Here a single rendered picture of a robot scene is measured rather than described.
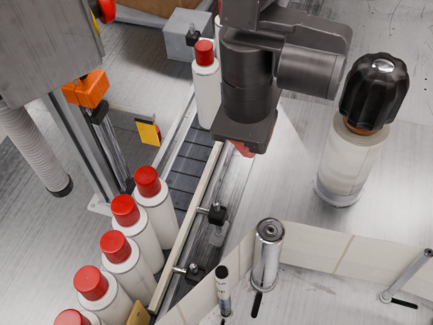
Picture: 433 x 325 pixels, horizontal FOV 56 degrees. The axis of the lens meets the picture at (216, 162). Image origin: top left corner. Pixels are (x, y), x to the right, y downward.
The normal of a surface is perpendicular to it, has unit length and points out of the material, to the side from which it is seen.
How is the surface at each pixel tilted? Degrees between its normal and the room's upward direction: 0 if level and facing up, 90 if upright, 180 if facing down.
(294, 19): 19
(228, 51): 90
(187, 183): 0
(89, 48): 90
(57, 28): 90
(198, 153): 0
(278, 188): 0
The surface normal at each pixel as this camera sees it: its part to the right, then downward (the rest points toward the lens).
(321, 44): -0.39, 0.54
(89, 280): -0.09, -0.59
